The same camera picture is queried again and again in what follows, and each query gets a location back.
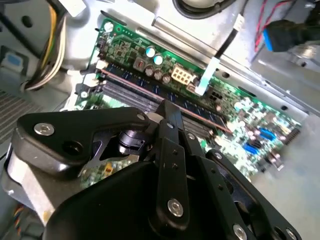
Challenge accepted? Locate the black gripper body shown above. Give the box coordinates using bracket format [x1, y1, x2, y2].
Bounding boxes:
[43, 159, 236, 240]

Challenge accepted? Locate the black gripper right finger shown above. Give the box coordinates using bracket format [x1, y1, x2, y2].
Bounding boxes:
[174, 104, 302, 240]

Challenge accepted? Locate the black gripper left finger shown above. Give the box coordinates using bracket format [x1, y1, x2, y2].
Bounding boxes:
[0, 99, 191, 226]

